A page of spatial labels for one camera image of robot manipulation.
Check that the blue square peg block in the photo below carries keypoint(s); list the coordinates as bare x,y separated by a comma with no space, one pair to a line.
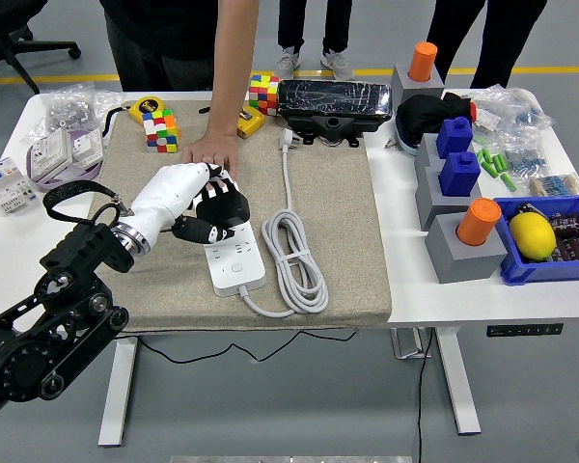
459,176
454,140

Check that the clear bag of screws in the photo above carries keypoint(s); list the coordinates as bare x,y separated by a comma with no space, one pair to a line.
67,108

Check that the small metal piece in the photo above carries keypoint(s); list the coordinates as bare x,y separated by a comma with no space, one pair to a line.
391,144

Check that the small white socket panel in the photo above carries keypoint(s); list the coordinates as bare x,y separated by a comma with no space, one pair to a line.
87,147

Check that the grey block with hole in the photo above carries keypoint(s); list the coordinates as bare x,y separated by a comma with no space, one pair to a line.
417,89
432,205
463,263
424,156

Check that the white table leg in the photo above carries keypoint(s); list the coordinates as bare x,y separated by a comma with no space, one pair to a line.
458,386
118,419

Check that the black plastic-wrapped device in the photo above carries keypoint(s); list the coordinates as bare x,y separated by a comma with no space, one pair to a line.
333,99

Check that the orange cylinder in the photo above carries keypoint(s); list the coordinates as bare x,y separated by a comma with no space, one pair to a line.
423,60
477,222

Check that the clear bag of resistors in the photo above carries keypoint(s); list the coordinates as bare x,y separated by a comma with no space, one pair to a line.
557,185

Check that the white circuit breaker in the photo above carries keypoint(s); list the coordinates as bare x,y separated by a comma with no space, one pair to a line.
5,181

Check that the person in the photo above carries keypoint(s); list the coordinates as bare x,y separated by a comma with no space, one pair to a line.
502,38
164,38
338,29

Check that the person's left forearm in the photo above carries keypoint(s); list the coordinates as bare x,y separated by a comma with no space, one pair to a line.
231,62

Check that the large white socket panel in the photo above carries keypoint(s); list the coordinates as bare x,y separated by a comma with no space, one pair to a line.
50,154

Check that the small green cylinder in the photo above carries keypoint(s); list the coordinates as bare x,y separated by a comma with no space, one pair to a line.
508,182
502,163
495,163
480,157
489,169
487,155

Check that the grey-brown fabric mat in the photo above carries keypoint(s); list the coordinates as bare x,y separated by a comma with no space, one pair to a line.
342,217

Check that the small black silver tool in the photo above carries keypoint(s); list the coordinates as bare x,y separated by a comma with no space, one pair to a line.
527,209

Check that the colourful puzzle cube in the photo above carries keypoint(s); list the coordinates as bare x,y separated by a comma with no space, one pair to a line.
265,95
161,132

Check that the black power adapter plug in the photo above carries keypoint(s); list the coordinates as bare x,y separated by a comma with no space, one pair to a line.
231,207

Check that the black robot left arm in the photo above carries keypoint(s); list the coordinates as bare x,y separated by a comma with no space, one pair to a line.
87,251

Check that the black table control panel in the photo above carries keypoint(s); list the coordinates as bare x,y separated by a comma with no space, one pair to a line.
523,330

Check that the grey under-table bracket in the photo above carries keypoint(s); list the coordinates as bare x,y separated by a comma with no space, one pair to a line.
407,345

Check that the white blue-rimmed object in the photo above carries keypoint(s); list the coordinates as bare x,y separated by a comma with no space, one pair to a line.
409,147

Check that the small clear plastic bag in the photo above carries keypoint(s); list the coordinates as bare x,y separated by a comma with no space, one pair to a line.
107,100

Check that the clear bag of blue parts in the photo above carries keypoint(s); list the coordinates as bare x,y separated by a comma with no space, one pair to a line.
521,113
526,159

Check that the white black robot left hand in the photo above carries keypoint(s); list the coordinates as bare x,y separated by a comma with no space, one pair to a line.
169,198

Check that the square yellow tape measure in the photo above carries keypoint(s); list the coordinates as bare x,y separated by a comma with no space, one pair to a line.
253,123

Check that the black cloth bundle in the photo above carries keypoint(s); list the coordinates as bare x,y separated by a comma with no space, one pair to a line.
422,116

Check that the round yellow tape measure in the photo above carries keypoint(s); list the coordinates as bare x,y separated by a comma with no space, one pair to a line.
147,107

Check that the black office chair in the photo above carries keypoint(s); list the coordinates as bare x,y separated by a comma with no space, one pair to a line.
38,47

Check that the blue plastic bin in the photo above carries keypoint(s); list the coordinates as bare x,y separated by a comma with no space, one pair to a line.
545,271

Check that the dark brown capacitor pile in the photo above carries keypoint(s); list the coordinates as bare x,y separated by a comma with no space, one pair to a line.
576,236

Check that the white power strip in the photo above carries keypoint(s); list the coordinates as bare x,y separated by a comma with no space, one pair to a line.
234,270

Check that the purple tray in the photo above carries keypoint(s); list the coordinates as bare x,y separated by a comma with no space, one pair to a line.
41,182

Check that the yellow lemon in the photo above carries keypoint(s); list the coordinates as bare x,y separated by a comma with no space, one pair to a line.
532,236

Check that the person's left hand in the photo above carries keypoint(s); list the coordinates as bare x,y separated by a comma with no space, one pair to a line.
214,150

